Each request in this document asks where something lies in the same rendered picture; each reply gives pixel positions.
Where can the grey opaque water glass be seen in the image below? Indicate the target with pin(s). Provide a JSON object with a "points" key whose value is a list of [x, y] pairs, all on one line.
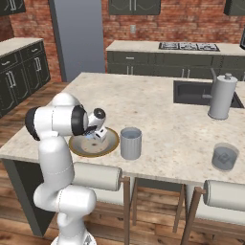
{"points": [[130, 145]]}

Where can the dark wall cupboard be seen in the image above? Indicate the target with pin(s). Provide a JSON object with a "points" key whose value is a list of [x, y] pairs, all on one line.
{"points": [[134, 6], [11, 5], [235, 7]]}

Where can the dark base cupboard run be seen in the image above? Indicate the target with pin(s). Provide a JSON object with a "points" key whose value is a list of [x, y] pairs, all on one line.
{"points": [[19, 76], [166, 63]]}

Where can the black gas hob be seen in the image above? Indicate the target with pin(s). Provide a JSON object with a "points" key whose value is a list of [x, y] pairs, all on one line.
{"points": [[188, 46]]}

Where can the clear grey water glass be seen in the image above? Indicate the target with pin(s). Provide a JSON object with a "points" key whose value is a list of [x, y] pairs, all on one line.
{"points": [[225, 158]]}

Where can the grey metal kettle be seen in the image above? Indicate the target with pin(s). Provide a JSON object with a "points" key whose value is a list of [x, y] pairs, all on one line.
{"points": [[221, 99]]}

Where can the grey sink tap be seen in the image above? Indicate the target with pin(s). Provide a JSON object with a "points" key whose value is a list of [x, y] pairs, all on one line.
{"points": [[213, 75]]}

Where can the white cushioned wooden stool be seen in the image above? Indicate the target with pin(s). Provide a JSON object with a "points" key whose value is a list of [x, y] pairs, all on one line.
{"points": [[223, 194], [95, 176]]}

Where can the brown rimmed ice bowl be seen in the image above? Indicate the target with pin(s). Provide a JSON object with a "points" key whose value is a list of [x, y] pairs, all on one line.
{"points": [[108, 145]]}

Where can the tall grey cabinet panel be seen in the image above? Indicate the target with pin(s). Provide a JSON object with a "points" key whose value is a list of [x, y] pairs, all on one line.
{"points": [[79, 38]]}

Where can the grey wall socket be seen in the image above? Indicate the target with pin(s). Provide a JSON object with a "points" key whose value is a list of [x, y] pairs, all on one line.
{"points": [[133, 29]]}

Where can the dark sink basin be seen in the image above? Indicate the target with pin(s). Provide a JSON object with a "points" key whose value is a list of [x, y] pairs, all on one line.
{"points": [[189, 92]]}

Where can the black appliance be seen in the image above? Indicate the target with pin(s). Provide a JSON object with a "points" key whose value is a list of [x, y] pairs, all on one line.
{"points": [[243, 42]]}

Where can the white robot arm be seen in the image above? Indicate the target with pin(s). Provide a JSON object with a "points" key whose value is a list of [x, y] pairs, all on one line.
{"points": [[54, 159]]}

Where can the dark island cabinet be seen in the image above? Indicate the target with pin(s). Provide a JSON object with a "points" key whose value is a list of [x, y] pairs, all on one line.
{"points": [[25, 191]]}

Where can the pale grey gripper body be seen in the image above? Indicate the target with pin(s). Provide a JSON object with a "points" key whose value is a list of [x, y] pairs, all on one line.
{"points": [[90, 134]]}

